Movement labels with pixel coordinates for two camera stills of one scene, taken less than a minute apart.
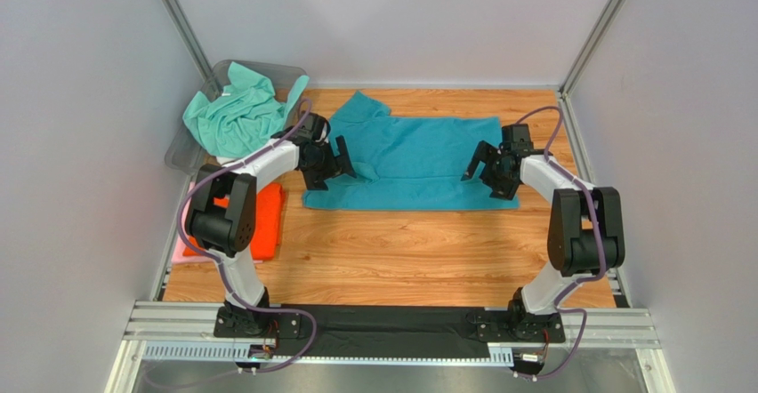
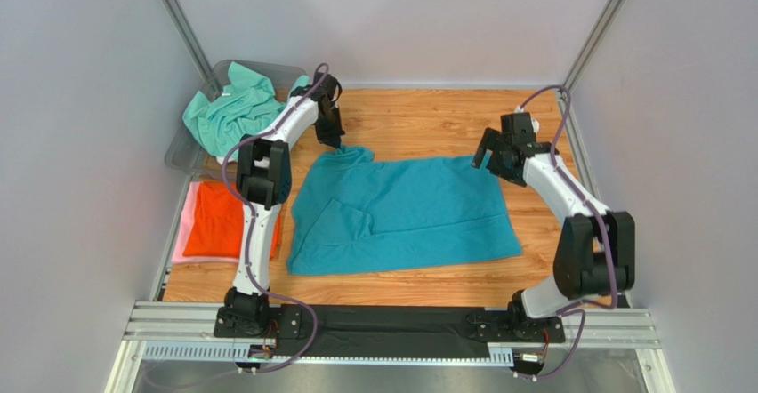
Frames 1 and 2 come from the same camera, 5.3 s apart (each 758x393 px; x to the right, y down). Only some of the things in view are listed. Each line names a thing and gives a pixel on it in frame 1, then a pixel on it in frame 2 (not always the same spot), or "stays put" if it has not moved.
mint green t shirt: x=241 y=116 stays put
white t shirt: x=223 y=159 stays put
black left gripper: x=341 y=163 → x=332 y=137
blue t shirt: x=407 y=164 → x=353 y=213
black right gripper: x=487 y=164 stays put
